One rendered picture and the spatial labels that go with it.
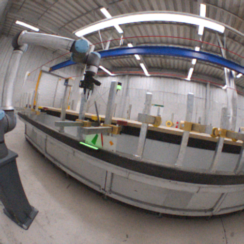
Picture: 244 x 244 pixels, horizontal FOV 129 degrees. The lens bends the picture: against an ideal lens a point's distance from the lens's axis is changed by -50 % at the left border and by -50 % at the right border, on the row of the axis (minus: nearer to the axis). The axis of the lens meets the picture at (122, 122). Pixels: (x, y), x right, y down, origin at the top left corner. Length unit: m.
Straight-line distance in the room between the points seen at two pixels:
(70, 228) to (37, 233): 0.32
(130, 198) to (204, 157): 0.77
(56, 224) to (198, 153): 1.29
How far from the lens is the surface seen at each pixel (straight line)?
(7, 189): 0.87
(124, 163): 0.71
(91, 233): 1.06
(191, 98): 0.67
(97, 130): 0.58
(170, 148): 0.88
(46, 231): 1.08
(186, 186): 0.79
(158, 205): 1.19
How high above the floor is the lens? 0.94
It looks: 3 degrees down
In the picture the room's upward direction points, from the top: 9 degrees clockwise
